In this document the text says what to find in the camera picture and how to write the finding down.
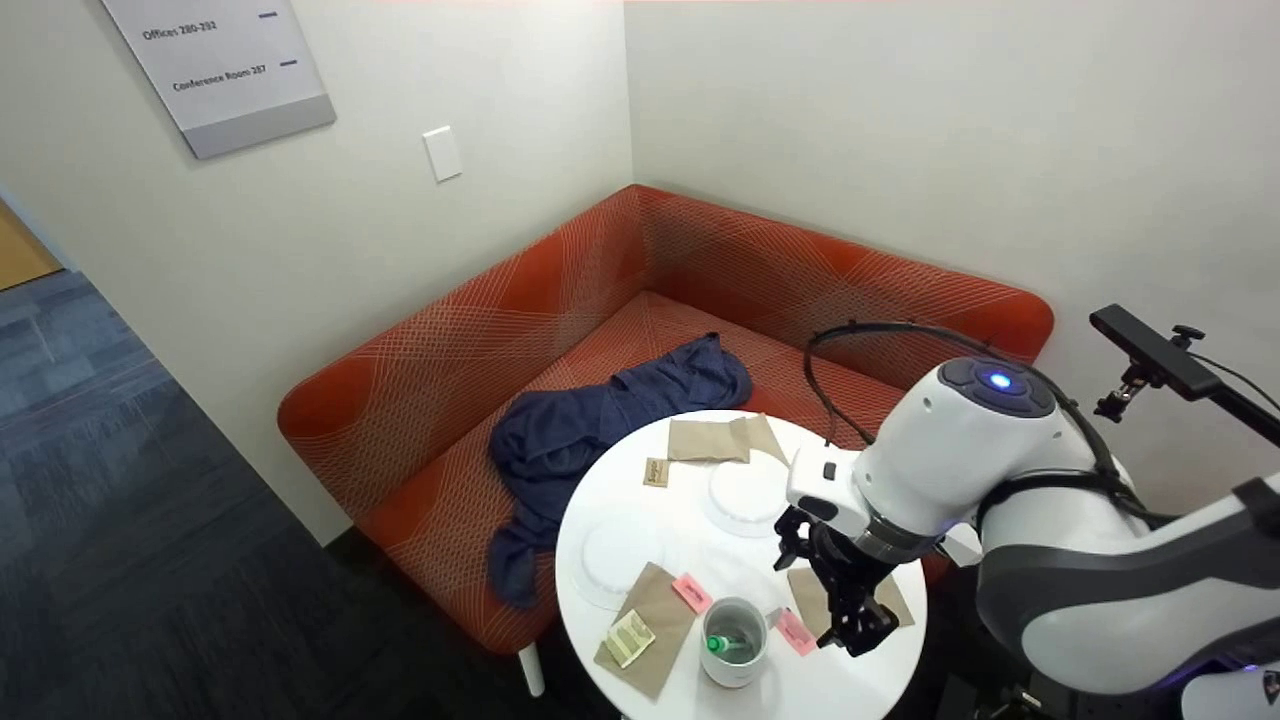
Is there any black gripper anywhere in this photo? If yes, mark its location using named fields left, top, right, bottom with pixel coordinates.
left=768, top=502, right=903, bottom=658

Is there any pink sweetener packet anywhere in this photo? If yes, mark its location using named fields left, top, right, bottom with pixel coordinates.
left=668, top=573, right=716, bottom=618
left=768, top=603, right=819, bottom=658

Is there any white paper cup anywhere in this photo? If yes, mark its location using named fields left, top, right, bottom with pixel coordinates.
left=698, top=592, right=778, bottom=697

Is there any folded brown napkin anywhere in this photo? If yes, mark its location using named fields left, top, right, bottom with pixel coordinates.
left=725, top=413, right=799, bottom=479

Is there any yellow-green packet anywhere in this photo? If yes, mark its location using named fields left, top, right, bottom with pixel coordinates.
left=596, top=613, right=660, bottom=672

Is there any white round table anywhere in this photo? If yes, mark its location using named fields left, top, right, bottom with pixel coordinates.
left=554, top=408, right=934, bottom=720

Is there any small square brown napkin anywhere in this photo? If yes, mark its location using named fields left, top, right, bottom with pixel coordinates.
left=666, top=417, right=752, bottom=466

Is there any clear plastic lid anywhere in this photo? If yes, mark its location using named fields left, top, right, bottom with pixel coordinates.
left=577, top=516, right=655, bottom=597

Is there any blue cloth garment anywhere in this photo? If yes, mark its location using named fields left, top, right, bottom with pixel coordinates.
left=479, top=330, right=756, bottom=614

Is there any orange corner sofa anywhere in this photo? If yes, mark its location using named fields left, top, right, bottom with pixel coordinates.
left=273, top=179, right=1062, bottom=699

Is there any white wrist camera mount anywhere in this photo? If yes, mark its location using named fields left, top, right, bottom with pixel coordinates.
left=786, top=447, right=877, bottom=522

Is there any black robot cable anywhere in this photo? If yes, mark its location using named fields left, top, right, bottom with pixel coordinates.
left=799, top=315, right=1164, bottom=526

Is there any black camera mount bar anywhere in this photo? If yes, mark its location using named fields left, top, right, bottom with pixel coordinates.
left=1083, top=298, right=1280, bottom=451

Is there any white wall switch plate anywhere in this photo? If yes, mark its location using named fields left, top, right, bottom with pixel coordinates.
left=420, top=119, right=470, bottom=189

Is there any grey wall sign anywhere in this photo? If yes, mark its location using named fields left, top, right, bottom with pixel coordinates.
left=92, top=0, right=342, bottom=165

